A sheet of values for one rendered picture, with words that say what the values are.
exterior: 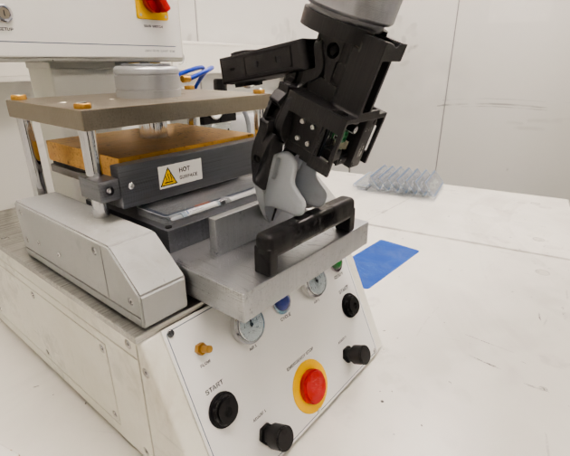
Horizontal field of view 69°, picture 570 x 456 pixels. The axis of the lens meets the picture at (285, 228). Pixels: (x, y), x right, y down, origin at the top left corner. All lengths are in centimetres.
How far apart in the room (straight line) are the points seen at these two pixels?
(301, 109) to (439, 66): 255
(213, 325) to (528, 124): 261
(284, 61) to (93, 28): 37
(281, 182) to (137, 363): 21
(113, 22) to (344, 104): 44
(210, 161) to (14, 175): 68
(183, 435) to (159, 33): 58
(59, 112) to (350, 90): 29
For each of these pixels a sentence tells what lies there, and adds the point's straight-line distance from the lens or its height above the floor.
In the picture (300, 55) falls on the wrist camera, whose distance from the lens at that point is 38.
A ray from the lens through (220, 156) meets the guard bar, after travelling 53.
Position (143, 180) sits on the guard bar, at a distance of 46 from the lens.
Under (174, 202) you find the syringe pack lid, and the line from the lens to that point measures 49.
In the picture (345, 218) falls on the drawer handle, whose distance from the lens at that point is 46.
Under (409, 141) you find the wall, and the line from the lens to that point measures 296.
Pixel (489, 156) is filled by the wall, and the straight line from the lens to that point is 291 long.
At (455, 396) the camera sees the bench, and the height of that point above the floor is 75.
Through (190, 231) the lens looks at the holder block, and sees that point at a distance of 45.
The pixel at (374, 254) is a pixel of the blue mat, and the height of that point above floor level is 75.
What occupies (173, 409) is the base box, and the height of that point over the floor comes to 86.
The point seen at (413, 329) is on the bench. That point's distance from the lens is 72.
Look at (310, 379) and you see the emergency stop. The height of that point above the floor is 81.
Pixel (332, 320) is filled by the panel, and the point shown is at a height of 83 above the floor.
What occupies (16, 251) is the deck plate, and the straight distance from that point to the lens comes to 62.
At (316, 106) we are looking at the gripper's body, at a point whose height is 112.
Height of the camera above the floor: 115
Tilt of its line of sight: 22 degrees down
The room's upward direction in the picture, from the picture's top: straight up
